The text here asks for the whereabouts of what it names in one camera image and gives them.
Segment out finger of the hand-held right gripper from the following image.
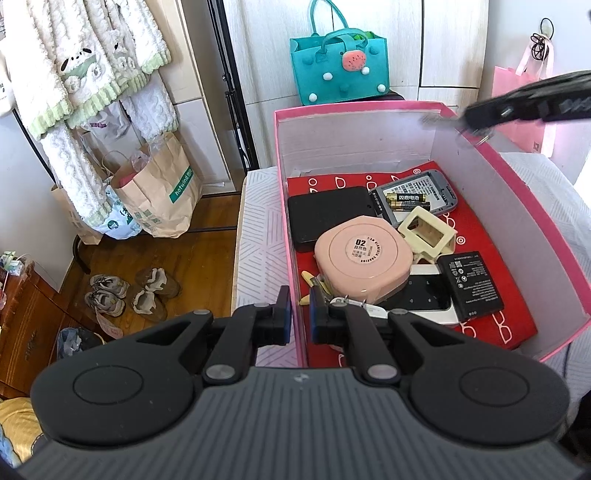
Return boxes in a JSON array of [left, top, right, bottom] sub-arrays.
[[464, 76, 555, 137]]

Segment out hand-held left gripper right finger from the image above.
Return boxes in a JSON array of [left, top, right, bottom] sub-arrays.
[[309, 288, 467, 386]]

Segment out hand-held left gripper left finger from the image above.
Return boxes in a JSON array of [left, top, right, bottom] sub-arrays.
[[139, 285, 294, 386]]

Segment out small yellow plastic object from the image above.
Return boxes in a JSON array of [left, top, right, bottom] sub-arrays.
[[299, 270, 334, 306]]

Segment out pink round compact case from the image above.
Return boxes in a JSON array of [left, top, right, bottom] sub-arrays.
[[314, 215, 413, 304]]

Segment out pink cardboard box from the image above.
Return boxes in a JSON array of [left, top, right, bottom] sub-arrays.
[[273, 102, 591, 365]]

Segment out black power bank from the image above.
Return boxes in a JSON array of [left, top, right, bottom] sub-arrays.
[[287, 186, 375, 253]]

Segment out grey device with label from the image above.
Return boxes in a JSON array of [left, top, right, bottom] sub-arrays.
[[368, 169, 459, 227]]

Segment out white portable router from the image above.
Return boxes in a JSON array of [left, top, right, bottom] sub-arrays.
[[383, 264, 462, 326]]

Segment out cream plastic device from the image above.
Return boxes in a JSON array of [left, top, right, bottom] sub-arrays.
[[397, 205, 458, 265]]

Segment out pink paper bag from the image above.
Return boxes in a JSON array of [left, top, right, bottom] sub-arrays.
[[492, 44, 557, 155]]

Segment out white patterned tablecloth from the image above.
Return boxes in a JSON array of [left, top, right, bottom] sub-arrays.
[[229, 151, 591, 398]]

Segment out white wardrobe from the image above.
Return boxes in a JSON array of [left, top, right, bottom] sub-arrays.
[[222, 0, 490, 185]]

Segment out red printed bag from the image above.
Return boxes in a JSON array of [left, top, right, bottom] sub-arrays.
[[286, 161, 539, 370]]

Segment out brown fleece slipper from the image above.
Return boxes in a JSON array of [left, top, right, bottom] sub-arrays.
[[135, 268, 182, 298], [131, 290, 169, 323]]

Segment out brown paper bag green stripe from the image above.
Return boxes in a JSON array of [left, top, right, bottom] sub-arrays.
[[110, 131, 204, 238]]

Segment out teal felt handbag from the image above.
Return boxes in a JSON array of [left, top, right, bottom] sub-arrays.
[[290, 0, 389, 106]]

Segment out green white printed bag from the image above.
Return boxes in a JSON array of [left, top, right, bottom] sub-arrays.
[[99, 185, 144, 241]]

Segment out black stand pole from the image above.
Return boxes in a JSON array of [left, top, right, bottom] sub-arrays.
[[205, 0, 260, 176]]

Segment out plain brown paper bag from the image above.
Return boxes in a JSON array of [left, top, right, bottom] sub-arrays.
[[51, 182, 105, 245]]

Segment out beige cabinet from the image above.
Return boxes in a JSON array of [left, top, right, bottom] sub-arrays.
[[152, 0, 245, 199]]

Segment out white plastic bag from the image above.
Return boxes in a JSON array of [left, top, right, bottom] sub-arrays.
[[88, 104, 132, 144]]

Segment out wooden cabinet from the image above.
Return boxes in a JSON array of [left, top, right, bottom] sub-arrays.
[[0, 263, 61, 400]]

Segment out white fleece pajama pants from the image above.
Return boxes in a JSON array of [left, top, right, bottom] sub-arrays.
[[41, 74, 180, 227]]

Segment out yellow bedding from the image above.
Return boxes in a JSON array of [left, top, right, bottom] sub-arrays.
[[0, 397, 47, 467]]

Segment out white fleece pajama top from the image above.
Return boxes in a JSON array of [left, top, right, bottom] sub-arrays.
[[0, 0, 172, 139]]

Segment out black hair ties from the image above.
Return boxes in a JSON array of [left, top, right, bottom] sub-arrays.
[[530, 17, 555, 63]]

